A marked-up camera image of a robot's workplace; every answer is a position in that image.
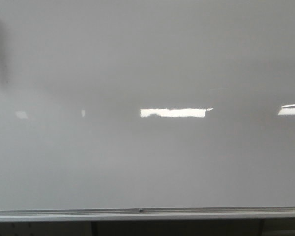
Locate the white whiteboard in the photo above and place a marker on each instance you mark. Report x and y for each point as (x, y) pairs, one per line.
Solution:
(146, 104)

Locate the aluminium whiteboard frame rail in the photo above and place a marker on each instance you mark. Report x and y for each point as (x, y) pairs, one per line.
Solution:
(134, 214)

